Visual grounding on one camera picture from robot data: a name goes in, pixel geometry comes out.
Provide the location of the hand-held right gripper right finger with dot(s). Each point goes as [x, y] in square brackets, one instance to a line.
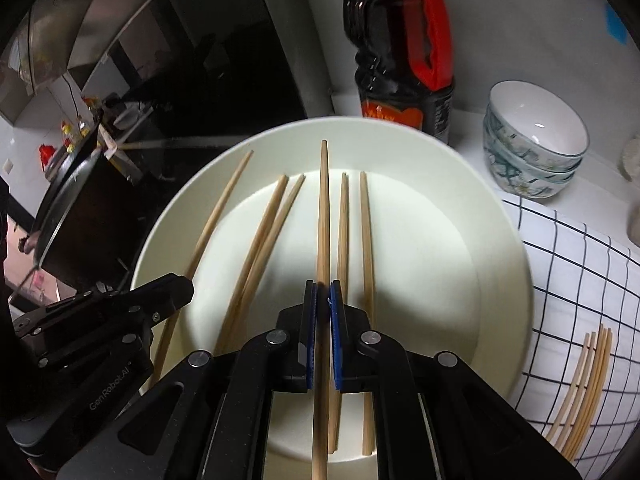
[336, 340]

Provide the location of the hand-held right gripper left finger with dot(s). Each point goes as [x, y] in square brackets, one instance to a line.
[311, 340]

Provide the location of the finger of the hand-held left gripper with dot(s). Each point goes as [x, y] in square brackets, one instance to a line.
[120, 332]
[165, 292]

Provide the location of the slim wooden chopstick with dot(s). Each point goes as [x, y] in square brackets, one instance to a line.
[281, 220]
[343, 230]
[575, 390]
[220, 210]
[366, 240]
[583, 390]
[599, 390]
[260, 240]
[591, 390]
[324, 220]

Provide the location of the cream round plate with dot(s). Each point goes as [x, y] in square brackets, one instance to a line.
[440, 260]

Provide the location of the dark cooking pot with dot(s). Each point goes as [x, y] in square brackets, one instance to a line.
[75, 210]

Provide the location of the red container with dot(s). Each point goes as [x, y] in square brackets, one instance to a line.
[47, 154]

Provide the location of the yellow oil bottle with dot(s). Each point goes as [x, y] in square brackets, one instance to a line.
[70, 132]

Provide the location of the white checked cloth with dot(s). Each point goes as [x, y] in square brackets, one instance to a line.
[565, 270]

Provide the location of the floral white ceramic bowl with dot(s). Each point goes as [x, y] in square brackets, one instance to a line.
[560, 170]
[535, 115]
[530, 189]

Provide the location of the dark soy sauce bottle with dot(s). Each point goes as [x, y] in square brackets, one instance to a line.
[380, 85]

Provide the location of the stainless range hood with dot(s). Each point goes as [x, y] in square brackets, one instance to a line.
[125, 0]

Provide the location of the blue wall tag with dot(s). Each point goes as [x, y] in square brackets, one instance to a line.
[616, 20]

